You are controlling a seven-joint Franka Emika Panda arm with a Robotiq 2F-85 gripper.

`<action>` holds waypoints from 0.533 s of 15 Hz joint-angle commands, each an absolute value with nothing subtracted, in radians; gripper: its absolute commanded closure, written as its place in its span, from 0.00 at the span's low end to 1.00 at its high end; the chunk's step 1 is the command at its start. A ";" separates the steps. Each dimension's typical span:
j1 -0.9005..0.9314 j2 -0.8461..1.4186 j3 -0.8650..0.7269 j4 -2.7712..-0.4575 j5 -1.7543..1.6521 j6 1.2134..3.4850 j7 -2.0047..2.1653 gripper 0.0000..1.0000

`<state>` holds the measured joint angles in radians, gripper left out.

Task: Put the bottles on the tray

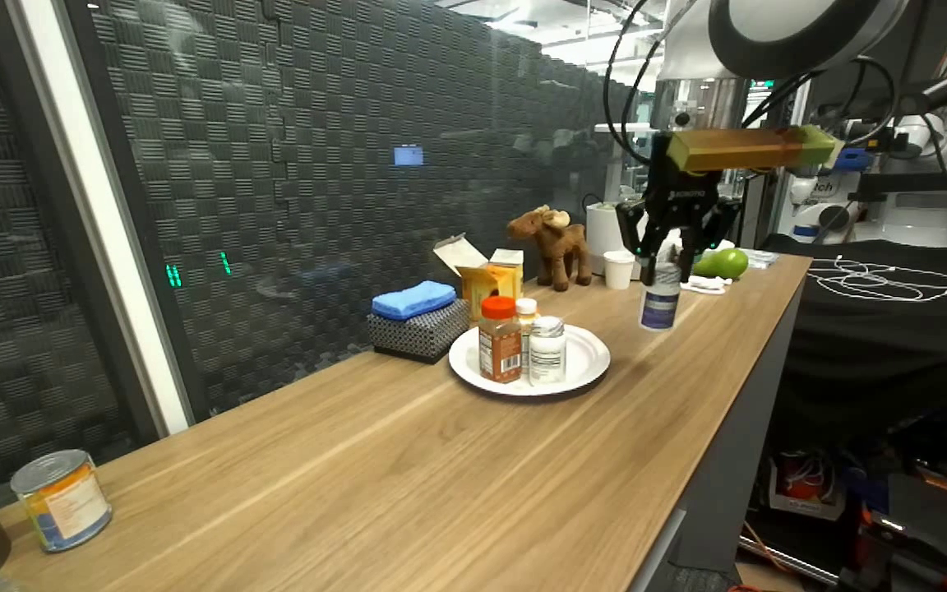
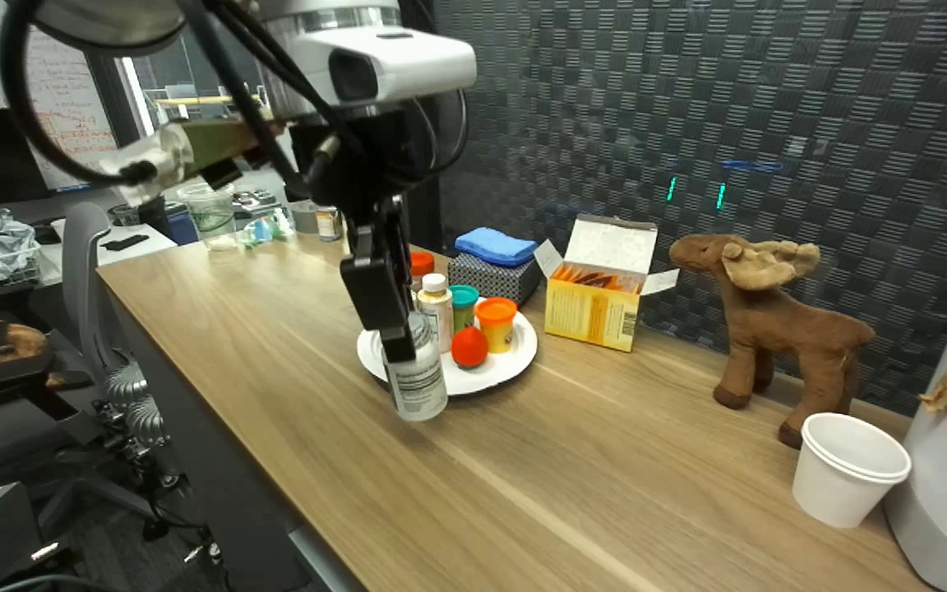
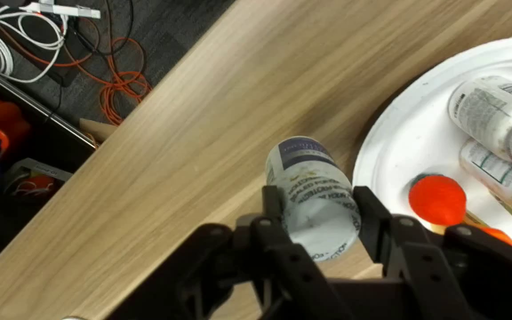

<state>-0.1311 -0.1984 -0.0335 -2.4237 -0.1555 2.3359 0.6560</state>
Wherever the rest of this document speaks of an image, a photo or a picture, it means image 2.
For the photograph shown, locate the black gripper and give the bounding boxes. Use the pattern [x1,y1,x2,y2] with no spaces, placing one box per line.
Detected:
[312,103,438,367]

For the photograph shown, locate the brown spice bottle red lid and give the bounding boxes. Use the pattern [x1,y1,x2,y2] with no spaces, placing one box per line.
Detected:
[408,246,441,300]

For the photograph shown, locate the blue sponge box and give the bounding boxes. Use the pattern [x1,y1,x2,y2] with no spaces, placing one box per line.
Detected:
[448,282,482,334]

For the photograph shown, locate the red tomato ball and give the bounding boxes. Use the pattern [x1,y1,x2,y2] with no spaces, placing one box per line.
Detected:
[448,327,492,371]

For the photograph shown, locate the white pill bottle blue label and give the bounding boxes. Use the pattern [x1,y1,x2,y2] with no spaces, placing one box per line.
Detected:
[385,308,453,427]

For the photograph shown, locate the tin can with label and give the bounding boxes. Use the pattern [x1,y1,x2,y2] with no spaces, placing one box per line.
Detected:
[312,204,346,245]

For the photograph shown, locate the blue sponge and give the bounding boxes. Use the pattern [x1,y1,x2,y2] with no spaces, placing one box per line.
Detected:
[450,225,543,273]

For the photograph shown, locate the white paper plate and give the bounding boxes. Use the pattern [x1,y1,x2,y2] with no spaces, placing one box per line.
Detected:
[353,308,543,401]

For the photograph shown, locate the clear plastic container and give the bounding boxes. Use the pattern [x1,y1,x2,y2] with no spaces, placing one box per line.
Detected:
[179,181,242,250]

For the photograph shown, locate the yellow cardboard box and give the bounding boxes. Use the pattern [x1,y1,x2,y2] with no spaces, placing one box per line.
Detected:
[529,211,684,356]

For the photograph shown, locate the brown plush moose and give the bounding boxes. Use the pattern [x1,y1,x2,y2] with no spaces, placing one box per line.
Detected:
[666,229,881,451]

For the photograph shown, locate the white paper cup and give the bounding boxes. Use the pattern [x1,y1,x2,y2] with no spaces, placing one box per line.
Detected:
[790,411,913,534]

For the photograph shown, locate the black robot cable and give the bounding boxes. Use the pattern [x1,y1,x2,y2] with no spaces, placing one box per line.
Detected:
[0,0,477,192]

